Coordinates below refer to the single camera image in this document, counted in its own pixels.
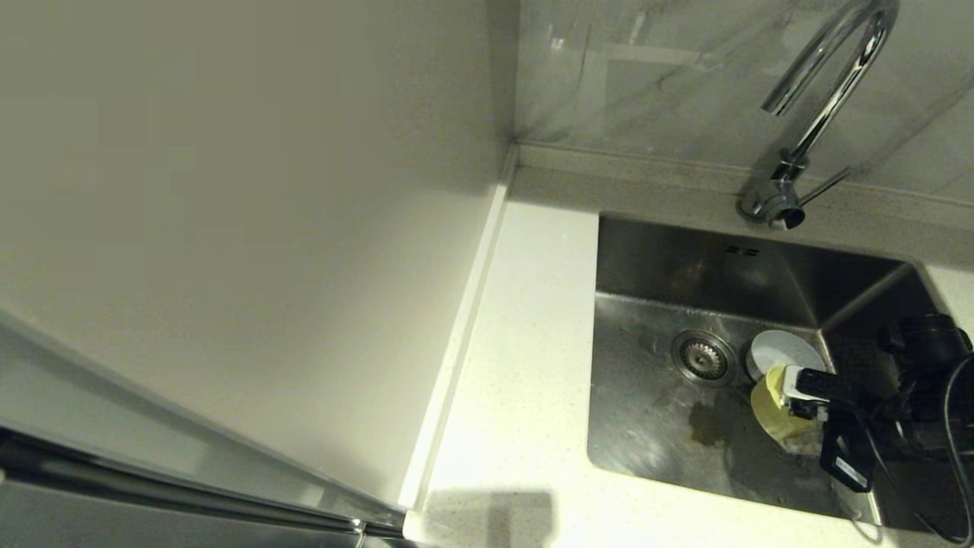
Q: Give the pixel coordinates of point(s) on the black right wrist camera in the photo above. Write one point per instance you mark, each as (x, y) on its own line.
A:
(845, 453)

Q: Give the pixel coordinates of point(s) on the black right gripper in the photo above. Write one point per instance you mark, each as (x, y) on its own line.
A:
(898, 415)

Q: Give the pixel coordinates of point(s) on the yellow bowl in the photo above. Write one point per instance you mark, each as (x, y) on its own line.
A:
(768, 411)

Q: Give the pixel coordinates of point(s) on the stainless steel appliance door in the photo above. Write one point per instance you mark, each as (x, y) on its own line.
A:
(114, 525)

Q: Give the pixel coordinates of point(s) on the stainless steel sink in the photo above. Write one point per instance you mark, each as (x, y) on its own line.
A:
(654, 434)

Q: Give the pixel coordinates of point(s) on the chrome gooseneck faucet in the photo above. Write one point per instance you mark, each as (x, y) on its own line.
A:
(825, 114)

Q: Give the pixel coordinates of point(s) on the metal sink drain strainer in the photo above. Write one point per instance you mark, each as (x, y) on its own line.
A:
(703, 358)

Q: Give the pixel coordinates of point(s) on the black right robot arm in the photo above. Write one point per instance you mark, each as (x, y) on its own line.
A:
(924, 342)

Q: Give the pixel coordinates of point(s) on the gray bowl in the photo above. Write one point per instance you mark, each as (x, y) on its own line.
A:
(784, 348)

